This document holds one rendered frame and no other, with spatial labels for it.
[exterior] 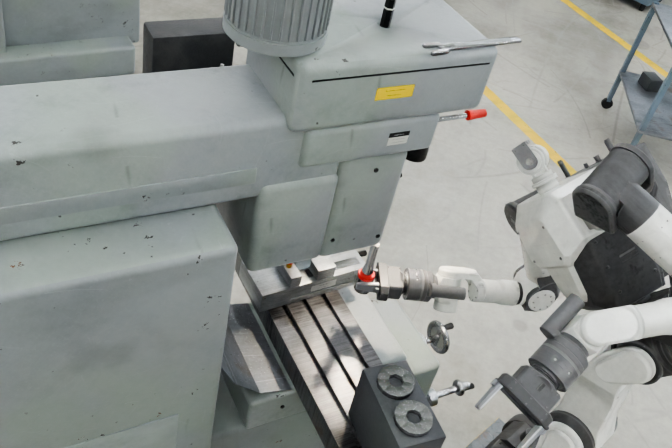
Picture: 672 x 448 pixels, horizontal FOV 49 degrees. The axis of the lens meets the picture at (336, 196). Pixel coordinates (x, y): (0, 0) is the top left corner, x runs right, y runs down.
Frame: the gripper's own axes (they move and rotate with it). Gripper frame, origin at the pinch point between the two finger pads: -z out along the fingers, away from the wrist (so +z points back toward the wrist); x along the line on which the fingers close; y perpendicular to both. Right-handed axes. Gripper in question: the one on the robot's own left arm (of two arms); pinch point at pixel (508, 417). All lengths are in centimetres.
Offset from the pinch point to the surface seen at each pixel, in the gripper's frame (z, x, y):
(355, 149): 18, 58, -8
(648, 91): 294, -2, -308
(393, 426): -13.4, 9.1, -32.7
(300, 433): -29, 18, -91
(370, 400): -12.5, 15.9, -40.2
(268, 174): 0, 66, -6
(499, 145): 185, 42, -302
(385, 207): 21, 46, -31
